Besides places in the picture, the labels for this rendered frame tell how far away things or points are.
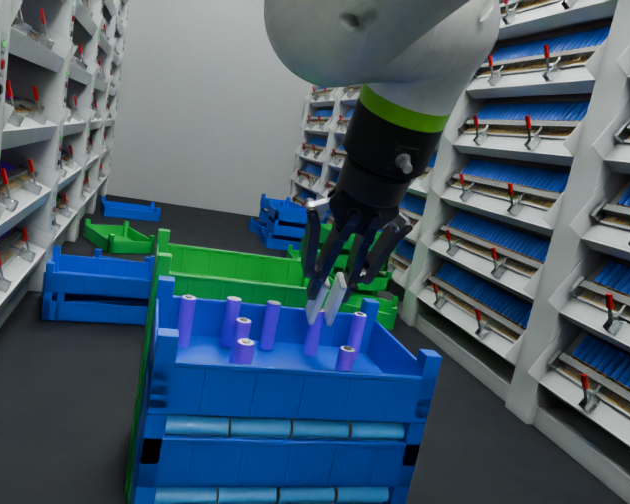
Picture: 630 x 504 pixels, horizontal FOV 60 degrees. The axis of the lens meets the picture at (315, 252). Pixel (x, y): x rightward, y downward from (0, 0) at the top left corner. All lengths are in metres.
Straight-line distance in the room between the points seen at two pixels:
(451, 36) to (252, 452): 0.43
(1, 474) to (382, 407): 0.66
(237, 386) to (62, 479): 0.53
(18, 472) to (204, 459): 0.51
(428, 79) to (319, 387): 0.32
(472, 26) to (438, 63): 0.04
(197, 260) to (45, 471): 0.42
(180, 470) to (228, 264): 0.52
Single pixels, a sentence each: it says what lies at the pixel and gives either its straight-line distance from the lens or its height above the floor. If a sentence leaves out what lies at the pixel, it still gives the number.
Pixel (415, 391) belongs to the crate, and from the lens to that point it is 0.62.
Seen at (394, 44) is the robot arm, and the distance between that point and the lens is 0.40.
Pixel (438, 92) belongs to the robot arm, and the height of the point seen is 0.66.
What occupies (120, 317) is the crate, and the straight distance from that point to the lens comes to 1.64.
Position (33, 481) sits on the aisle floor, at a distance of 1.03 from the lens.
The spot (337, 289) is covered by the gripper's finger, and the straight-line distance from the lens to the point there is 0.68.
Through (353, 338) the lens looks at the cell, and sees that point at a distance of 0.74.
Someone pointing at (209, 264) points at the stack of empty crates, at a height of 0.35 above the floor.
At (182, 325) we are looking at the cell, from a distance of 0.68.
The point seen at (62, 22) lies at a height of 0.79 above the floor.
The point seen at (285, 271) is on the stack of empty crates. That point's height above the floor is 0.35.
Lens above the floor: 0.60
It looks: 11 degrees down
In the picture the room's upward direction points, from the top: 11 degrees clockwise
